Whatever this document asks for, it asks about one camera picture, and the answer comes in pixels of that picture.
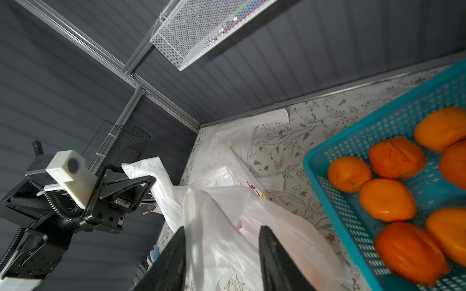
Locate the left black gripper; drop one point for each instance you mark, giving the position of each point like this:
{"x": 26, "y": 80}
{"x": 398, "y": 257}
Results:
{"x": 55, "y": 213}

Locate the teal plastic basket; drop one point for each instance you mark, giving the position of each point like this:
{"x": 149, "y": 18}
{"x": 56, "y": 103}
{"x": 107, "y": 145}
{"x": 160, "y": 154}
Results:
{"x": 439, "y": 189}

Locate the orange mandarin top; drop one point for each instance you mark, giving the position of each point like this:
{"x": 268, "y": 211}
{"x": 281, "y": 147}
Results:
{"x": 441, "y": 129}

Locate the orange mandarin centre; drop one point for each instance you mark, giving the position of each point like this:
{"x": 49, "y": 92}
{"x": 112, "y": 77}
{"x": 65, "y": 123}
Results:
{"x": 397, "y": 158}

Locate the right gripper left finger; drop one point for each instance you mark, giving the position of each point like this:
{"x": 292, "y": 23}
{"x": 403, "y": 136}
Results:
{"x": 168, "y": 273}

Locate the white wire wall basket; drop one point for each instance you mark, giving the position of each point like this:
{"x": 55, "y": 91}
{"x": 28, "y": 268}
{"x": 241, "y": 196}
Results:
{"x": 188, "y": 29}

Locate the white plastic bag rear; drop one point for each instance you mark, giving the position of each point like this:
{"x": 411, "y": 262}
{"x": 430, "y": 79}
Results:
{"x": 237, "y": 135}

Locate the orange mandarin right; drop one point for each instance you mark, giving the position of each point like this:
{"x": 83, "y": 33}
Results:
{"x": 387, "y": 200}

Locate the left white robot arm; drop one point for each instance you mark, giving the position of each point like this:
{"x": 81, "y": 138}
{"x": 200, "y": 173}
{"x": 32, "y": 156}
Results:
{"x": 33, "y": 262}

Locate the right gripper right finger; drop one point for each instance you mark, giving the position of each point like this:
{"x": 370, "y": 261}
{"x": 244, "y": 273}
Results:
{"x": 279, "y": 272}

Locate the orange mandarin front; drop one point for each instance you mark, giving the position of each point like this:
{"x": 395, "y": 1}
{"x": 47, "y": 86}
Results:
{"x": 411, "y": 253}

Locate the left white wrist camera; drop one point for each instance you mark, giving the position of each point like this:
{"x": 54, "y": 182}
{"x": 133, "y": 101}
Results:
{"x": 68, "y": 170}

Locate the orange mandarin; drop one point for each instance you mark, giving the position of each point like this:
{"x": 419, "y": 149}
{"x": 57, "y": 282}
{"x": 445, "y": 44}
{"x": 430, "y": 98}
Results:
{"x": 349, "y": 174}
{"x": 411, "y": 253}
{"x": 397, "y": 158}
{"x": 441, "y": 129}
{"x": 387, "y": 200}

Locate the orange mandarin left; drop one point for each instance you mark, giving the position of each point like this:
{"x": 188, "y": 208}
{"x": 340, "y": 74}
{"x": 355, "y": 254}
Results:
{"x": 349, "y": 174}

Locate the black wire wall basket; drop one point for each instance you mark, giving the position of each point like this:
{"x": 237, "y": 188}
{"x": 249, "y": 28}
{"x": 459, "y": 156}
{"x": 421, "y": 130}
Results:
{"x": 112, "y": 144}

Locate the cartoon printed plastic bag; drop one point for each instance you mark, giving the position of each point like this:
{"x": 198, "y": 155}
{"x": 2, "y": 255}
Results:
{"x": 222, "y": 211}

